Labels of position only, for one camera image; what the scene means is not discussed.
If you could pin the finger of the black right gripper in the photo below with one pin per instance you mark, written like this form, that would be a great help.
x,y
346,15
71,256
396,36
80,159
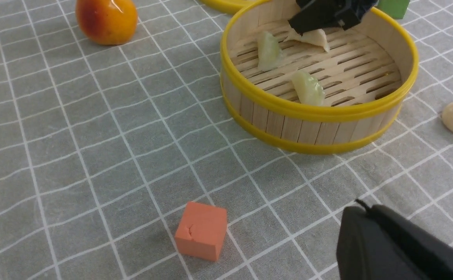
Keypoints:
x,y
320,14

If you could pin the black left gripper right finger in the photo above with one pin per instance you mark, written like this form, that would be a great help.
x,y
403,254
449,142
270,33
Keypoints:
x,y
430,255

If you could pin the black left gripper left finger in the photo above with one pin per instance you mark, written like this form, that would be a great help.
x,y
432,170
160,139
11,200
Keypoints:
x,y
372,245

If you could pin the green dumpling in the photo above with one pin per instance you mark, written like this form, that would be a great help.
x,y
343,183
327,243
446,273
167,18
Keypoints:
x,y
269,52
308,89

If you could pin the bamboo steamer tray yellow rim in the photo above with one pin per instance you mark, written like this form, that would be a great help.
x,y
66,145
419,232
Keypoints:
x,y
366,75

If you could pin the woven bamboo steamer lid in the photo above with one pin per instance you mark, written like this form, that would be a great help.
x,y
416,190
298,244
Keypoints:
x,y
226,6

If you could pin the green foam cube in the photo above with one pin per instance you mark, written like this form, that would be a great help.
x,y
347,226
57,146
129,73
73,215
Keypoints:
x,y
396,9

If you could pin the orange foam cube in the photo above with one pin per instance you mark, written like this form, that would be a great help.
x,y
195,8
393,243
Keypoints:
x,y
201,231

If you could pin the orange toy pear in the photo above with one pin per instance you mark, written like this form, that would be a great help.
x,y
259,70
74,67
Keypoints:
x,y
107,22

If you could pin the grey checked tablecloth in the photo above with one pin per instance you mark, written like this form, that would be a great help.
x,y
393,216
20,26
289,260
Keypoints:
x,y
101,148

